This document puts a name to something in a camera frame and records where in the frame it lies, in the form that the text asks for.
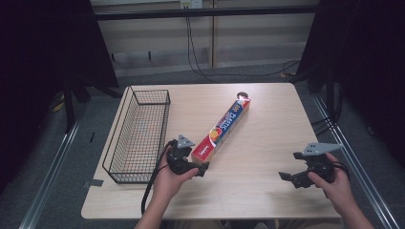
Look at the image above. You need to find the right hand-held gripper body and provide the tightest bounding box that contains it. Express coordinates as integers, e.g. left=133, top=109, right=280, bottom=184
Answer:
left=300, top=142, right=344, bottom=185

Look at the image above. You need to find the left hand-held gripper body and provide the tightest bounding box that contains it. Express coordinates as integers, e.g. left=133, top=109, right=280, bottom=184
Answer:
left=166, top=134, right=197, bottom=176

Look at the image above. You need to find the long plastic wrap box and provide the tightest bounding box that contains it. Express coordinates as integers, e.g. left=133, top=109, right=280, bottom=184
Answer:
left=190, top=96, right=252, bottom=165

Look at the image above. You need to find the person's left hand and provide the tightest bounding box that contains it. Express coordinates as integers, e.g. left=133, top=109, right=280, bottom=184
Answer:
left=152, top=156, right=201, bottom=205

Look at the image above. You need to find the person's right hand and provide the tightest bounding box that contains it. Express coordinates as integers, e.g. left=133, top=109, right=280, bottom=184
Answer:
left=307, top=152, right=358, bottom=218

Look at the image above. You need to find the grey tape strip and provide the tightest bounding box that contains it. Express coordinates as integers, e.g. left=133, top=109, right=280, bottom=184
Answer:
left=81, top=178, right=105, bottom=189

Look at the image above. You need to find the black curtain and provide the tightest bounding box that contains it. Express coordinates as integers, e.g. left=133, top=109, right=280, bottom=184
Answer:
left=0, top=0, right=120, bottom=195
left=294, top=0, right=405, bottom=166

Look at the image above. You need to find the black metal stand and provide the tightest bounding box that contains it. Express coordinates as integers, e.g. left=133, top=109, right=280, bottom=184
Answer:
left=62, top=75, right=77, bottom=134

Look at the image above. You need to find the black horizontal bar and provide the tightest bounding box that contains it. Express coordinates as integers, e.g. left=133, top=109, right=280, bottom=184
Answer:
left=95, top=5, right=320, bottom=22

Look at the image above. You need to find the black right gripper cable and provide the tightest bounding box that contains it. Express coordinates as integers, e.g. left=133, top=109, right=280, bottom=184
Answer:
left=330, top=159, right=351, bottom=179

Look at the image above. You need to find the metal floor rail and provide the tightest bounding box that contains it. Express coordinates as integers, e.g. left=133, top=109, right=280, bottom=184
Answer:
left=311, top=94, right=401, bottom=229
left=18, top=117, right=84, bottom=229

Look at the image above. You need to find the black wire basket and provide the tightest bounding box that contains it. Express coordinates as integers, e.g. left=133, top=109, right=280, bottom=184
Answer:
left=101, top=86, right=172, bottom=185

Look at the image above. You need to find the bundle of black floor cables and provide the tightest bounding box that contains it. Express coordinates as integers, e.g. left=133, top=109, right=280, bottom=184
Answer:
left=309, top=83, right=345, bottom=137

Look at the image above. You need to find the black hanging cable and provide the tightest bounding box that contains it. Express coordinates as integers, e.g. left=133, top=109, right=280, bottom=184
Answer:
left=185, top=16, right=302, bottom=84

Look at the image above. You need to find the white wall socket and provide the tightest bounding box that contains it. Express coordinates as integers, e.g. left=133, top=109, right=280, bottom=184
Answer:
left=179, top=0, right=204, bottom=10

